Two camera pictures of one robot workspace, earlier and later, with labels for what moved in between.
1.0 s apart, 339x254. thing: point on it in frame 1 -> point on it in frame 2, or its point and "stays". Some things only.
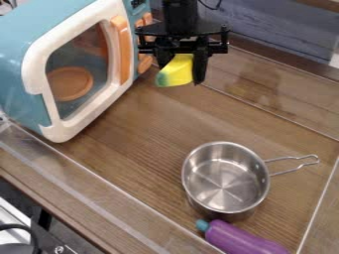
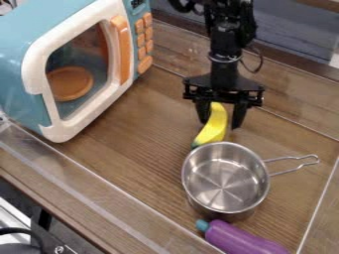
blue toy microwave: [70, 62] stays
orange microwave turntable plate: [71, 82] stays
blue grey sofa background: [293, 24] stays
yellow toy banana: [178, 72] -> [215, 131]
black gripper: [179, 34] -> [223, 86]
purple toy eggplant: [227, 240] stays
